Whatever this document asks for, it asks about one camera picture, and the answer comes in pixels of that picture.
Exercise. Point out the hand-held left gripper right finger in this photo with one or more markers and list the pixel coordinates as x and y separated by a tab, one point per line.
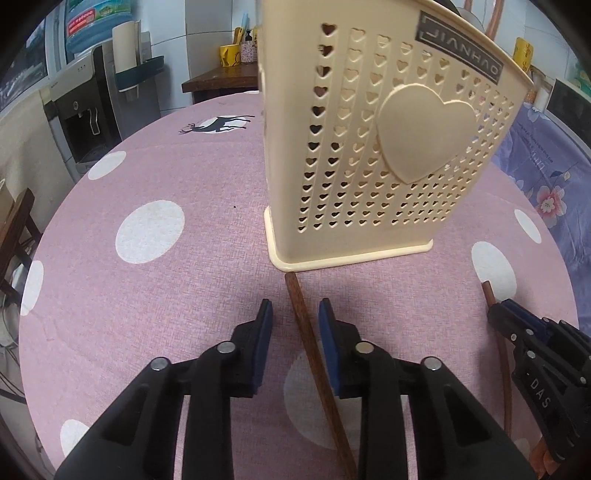
330	350

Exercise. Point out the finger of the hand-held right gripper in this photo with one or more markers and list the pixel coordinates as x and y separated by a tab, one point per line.
508	325
531	318

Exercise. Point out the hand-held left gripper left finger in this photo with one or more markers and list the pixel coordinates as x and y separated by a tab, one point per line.
261	346

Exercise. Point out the brown wooden chopstick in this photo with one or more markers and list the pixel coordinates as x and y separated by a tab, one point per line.
302	323
493	23
503	369

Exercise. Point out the cream heart-pattern utensil holder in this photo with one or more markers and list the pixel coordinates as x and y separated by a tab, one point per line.
429	134

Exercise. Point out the translucent plastic spoon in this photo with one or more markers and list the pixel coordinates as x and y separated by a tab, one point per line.
471	21

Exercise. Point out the pink polka dot tablecloth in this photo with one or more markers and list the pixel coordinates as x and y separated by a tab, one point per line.
152	300

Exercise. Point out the blue floral blanket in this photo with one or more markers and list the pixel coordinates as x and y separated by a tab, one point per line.
549	184

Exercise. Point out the black box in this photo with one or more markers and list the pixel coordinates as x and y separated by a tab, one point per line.
570	106

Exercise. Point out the clear plastic jar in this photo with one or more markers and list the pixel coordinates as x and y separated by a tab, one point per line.
540	92

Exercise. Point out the yellow packet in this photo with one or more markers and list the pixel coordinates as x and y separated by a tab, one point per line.
521	55

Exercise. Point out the dark wooden table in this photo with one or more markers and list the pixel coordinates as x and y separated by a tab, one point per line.
217	78

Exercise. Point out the wooden chair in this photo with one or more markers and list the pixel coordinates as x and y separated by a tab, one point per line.
21	217

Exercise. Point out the water dispenser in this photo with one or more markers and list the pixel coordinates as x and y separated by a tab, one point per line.
83	115

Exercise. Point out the yellow mug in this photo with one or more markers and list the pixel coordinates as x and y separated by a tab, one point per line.
228	56

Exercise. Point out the floral pump bottle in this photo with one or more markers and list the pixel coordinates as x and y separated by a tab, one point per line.
249	48

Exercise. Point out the teal holder with white roll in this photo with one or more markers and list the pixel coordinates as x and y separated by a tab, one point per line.
134	69

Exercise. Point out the blue water bottle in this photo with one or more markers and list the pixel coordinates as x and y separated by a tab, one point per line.
92	23

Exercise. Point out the window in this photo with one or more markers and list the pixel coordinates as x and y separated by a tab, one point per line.
23	64

